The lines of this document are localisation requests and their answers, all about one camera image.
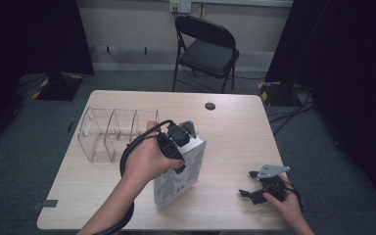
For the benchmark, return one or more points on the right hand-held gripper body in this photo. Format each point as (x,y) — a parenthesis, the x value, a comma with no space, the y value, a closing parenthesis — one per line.
(272,189)

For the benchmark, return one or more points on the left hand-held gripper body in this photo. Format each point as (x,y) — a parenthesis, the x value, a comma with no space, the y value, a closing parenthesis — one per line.
(178,134)

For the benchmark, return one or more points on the white paperback book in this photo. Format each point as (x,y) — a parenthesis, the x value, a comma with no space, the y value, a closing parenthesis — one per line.
(179,176)

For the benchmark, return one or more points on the clear acrylic divided organizer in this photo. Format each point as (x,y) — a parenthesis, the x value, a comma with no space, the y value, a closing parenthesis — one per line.
(101,137)

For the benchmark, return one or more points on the person's right hand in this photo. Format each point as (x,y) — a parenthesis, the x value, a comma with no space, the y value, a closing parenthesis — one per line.
(287,209)

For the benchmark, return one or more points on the person's left hand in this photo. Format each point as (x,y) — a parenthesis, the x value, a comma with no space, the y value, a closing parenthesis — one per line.
(143,160)

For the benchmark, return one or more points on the black stand base striped tape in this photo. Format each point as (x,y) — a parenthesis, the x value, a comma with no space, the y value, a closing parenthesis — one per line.
(58,88)
(275,94)

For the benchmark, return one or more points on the black folding chair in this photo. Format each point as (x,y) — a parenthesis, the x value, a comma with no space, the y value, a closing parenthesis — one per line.
(209,55)

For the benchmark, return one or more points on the dark curtain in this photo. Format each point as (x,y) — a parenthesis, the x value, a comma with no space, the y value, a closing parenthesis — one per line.
(29,39)
(349,65)

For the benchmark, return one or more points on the grey tape strip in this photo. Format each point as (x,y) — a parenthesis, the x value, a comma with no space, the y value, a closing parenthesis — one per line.
(45,204)

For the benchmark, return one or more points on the white wall power outlet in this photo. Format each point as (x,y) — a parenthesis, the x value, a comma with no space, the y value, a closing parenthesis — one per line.
(180,6)

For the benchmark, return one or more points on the grey wall conduit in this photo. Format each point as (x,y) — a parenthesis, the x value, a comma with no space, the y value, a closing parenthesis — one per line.
(241,2)

